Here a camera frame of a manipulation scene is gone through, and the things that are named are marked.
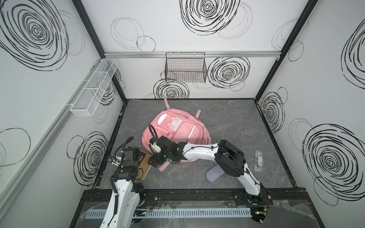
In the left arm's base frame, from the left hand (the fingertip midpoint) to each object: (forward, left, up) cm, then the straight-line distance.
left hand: (132, 158), depth 82 cm
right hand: (+1, -11, 0) cm, 11 cm away
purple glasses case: (-6, -47, -2) cm, 48 cm away
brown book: (-4, -7, -4) cm, 9 cm away
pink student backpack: (+24, -28, 0) cm, 37 cm away
